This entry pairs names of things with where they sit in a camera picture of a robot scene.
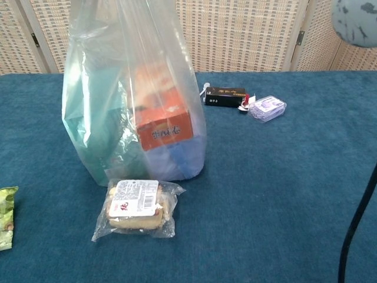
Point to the translucent plastic shopping bag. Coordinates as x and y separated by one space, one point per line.
97 59

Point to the blue soft pack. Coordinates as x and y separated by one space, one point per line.
182 162

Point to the orange cardboard box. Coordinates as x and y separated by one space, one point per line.
165 129

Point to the black box gold print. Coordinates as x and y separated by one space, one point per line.
224 97

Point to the red white small sachet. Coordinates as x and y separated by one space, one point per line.
246 101

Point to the wrapped sandwich bread pack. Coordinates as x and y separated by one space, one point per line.
135 206

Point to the clear purple plastic case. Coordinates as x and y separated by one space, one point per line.
268 107

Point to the teal tablecloth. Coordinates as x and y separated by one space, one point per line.
265 191

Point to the green cardboard box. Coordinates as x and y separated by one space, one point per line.
97 132

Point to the woven folding screen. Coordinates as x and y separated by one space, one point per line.
244 35

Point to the black screen hinge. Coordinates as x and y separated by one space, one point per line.
35 39
300 37

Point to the green snack packet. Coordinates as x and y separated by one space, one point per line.
6 218

